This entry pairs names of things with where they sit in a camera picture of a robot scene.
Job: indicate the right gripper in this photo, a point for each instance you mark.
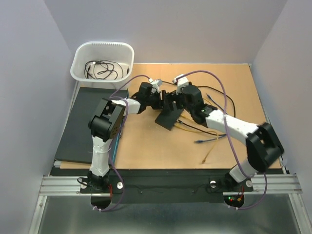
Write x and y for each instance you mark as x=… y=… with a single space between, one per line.
x=174 y=97

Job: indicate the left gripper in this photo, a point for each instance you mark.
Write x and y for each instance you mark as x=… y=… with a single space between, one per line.
x=159 y=105

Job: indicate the small black network switch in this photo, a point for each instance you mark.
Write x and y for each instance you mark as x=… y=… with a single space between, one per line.
x=168 y=118

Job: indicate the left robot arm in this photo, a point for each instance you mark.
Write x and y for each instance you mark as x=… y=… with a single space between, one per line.
x=108 y=119

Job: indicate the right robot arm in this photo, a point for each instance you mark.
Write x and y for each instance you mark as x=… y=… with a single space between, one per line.
x=262 y=143

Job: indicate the white plastic bin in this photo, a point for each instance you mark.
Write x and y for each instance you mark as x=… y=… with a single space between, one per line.
x=102 y=64

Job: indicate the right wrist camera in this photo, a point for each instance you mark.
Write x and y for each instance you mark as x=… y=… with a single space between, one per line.
x=180 y=82

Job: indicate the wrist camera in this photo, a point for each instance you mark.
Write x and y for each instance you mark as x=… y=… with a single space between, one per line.
x=155 y=84
x=180 y=82

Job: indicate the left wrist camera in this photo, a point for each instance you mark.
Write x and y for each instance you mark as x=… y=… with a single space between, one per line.
x=155 y=84

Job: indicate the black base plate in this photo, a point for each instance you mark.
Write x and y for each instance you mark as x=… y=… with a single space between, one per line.
x=138 y=186

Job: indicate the large black rack switch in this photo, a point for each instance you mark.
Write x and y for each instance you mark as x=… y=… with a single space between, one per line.
x=76 y=143

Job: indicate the aluminium rail frame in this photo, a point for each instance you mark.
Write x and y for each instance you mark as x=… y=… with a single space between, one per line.
x=273 y=207

